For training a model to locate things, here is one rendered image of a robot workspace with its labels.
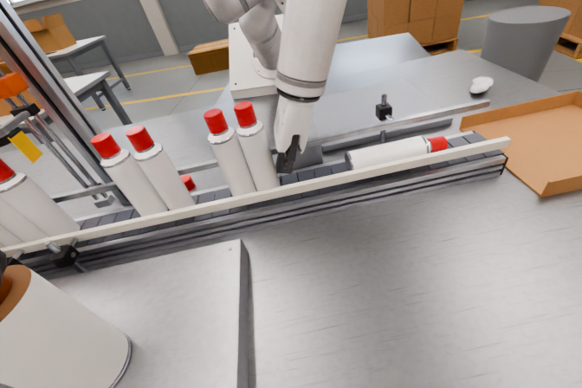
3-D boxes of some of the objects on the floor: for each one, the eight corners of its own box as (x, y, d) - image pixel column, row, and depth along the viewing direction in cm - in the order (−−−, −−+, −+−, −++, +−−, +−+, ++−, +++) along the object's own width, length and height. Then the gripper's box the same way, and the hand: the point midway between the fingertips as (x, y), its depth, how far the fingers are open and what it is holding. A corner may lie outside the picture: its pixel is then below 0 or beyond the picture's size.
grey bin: (482, 113, 216) (507, 28, 177) (459, 88, 251) (476, 13, 212) (549, 106, 208) (590, 15, 169) (515, 81, 243) (543, 2, 204)
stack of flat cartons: (195, 75, 427) (186, 54, 407) (203, 64, 467) (196, 45, 448) (235, 67, 420) (228, 47, 400) (239, 57, 460) (234, 37, 441)
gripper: (332, 106, 41) (307, 197, 52) (313, 73, 53) (295, 151, 63) (282, 101, 39) (267, 195, 50) (274, 67, 51) (263, 150, 62)
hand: (284, 163), depth 56 cm, fingers closed, pressing on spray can
